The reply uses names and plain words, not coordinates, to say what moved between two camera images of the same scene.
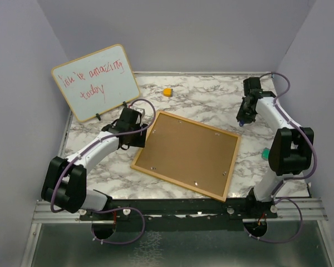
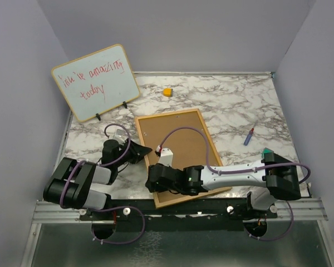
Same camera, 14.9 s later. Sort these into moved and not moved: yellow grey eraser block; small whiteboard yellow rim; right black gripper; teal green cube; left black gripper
Moved: right black gripper; left black gripper
Not moved: small whiteboard yellow rim; teal green cube; yellow grey eraser block
